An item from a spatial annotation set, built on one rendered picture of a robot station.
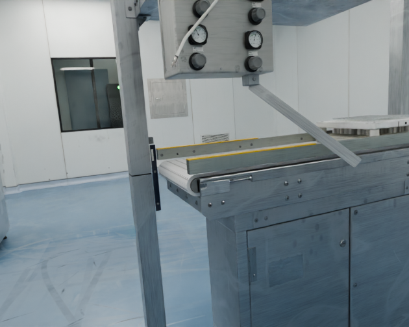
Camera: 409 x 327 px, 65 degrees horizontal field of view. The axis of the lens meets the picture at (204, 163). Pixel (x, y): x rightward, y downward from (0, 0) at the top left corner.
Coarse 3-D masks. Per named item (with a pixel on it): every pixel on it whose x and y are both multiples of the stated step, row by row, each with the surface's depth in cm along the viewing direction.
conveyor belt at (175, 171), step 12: (300, 144) 112; (408, 144) 96; (324, 156) 84; (336, 156) 86; (168, 168) 86; (180, 168) 81; (240, 168) 75; (252, 168) 77; (180, 180) 75; (192, 192) 72
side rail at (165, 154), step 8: (272, 136) 108; (280, 136) 109; (288, 136) 110; (296, 136) 111; (304, 136) 113; (208, 144) 99; (216, 144) 100; (224, 144) 101; (232, 144) 102; (240, 144) 103; (248, 144) 104; (256, 144) 106; (264, 144) 107; (272, 144) 108; (280, 144) 109; (160, 152) 94; (168, 152) 95; (176, 152) 96; (184, 152) 97; (192, 152) 98; (200, 152) 98; (208, 152) 100; (216, 152) 101
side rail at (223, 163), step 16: (320, 144) 81; (352, 144) 85; (368, 144) 88; (384, 144) 90; (400, 144) 92; (192, 160) 69; (208, 160) 70; (224, 160) 72; (240, 160) 73; (256, 160) 75; (272, 160) 76; (288, 160) 78
